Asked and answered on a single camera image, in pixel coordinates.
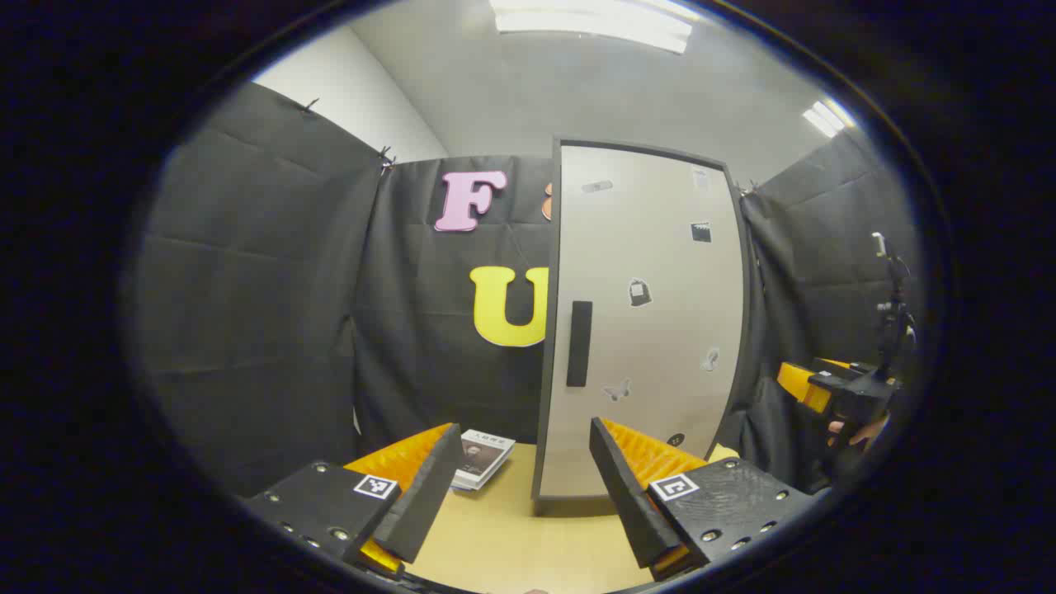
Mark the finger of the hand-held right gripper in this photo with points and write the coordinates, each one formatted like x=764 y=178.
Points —
x=837 y=364
x=796 y=381

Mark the small ceiling light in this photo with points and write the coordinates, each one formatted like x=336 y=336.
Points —
x=825 y=118

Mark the long ceiling light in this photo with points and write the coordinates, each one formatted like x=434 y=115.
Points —
x=594 y=25

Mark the grey cabinet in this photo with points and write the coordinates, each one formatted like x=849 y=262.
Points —
x=569 y=505

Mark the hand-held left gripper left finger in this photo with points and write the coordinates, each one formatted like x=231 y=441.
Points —
x=429 y=495

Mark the white booklet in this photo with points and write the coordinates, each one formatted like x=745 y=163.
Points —
x=487 y=454

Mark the black backdrop cloth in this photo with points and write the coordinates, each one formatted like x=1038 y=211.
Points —
x=264 y=289

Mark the beige cabinet door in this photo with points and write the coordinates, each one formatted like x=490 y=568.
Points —
x=660 y=346

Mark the black tripod stand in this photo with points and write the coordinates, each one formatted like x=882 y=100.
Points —
x=891 y=330

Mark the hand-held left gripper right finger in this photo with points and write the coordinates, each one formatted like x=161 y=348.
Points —
x=627 y=503

